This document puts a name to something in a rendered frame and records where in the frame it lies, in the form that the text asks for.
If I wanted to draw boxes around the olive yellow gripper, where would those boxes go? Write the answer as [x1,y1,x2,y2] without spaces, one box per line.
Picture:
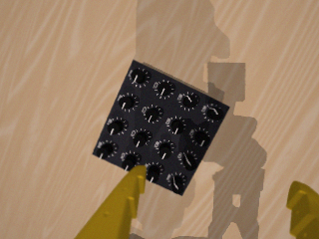
[74,165,319,239]

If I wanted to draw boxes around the black knob box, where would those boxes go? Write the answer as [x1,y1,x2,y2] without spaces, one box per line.
[92,60,229,196]

